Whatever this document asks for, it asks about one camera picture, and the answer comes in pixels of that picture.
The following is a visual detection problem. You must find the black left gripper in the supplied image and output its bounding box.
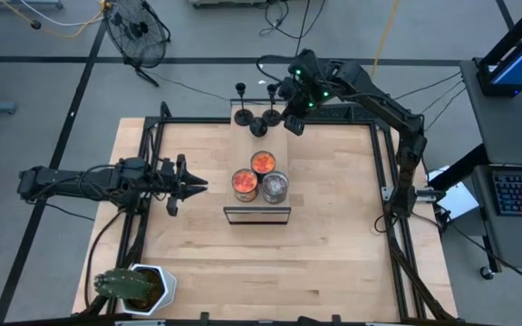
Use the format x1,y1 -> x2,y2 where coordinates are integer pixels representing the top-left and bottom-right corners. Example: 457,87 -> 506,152
159,154 -> 208,217

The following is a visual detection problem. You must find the tall black candlestick holder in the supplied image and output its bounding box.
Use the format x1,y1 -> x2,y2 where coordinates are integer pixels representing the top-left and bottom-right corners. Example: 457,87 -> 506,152
233,81 -> 254,128
261,82 -> 283,128

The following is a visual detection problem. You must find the short black candlestick holder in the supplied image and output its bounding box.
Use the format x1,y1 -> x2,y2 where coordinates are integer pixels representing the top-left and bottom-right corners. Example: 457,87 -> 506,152
249,116 -> 269,139

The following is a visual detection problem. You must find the orange candle jar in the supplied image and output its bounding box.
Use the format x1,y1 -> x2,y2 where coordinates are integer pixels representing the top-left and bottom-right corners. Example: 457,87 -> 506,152
249,149 -> 277,178
231,168 -> 259,204

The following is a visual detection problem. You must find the silver grey candle jar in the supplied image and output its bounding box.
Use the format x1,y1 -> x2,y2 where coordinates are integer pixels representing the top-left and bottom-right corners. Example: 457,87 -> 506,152
261,170 -> 290,206

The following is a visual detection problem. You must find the white hexagonal plant pot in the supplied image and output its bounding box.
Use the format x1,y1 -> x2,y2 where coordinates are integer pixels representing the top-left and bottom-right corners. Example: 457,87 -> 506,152
120,264 -> 179,317

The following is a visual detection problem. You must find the green cactus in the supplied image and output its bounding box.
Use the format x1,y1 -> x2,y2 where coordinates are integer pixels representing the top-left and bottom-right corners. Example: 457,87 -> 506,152
92,267 -> 158,302

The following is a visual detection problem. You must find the black floor fan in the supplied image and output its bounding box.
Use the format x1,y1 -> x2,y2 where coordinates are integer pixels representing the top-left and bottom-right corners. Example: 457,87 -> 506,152
102,0 -> 172,88

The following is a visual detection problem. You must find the white floor sheet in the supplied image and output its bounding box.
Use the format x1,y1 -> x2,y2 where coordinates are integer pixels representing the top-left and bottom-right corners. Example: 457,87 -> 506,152
426,166 -> 479,221

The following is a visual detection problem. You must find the dark grey computer cart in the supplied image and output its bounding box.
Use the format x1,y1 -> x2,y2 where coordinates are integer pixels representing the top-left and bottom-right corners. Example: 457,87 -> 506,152
428,58 -> 522,273

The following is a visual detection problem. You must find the black backlit keyboard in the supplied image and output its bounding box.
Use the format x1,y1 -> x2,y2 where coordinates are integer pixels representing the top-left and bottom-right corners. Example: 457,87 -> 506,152
491,173 -> 522,217

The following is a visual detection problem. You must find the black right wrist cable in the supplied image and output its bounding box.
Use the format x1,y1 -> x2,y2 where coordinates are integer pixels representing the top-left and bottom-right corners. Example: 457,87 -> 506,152
256,53 -> 299,85

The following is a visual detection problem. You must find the wooden shelf with black frame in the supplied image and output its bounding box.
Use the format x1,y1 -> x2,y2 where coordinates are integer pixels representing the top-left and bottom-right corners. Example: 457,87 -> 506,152
222,101 -> 293,226

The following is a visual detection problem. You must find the black metal table frame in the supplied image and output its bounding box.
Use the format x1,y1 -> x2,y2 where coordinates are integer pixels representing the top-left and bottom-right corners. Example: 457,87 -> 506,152
79,101 -> 459,326

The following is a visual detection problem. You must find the black looped floor cable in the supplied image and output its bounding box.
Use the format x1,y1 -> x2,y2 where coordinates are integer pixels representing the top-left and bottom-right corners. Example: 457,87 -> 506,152
260,0 -> 328,58

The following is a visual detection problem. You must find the black fan cable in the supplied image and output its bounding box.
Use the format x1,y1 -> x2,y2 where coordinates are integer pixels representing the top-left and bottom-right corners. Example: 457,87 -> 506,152
145,71 -> 231,102

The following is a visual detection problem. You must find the yellow power cable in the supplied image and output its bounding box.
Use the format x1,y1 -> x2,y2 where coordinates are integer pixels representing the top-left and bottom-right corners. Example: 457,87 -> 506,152
372,0 -> 401,78

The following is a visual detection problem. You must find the thin black cable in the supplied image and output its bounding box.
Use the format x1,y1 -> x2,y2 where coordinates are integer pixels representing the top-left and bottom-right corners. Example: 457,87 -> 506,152
419,80 -> 465,117
423,87 -> 467,132
394,71 -> 463,101

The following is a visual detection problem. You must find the thin yellow cord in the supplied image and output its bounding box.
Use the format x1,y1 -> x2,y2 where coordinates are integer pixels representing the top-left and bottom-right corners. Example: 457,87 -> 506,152
0,0 -> 111,38

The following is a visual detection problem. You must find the white cord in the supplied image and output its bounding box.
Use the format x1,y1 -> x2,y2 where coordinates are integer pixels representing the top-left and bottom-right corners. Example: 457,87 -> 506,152
18,0 -> 104,27

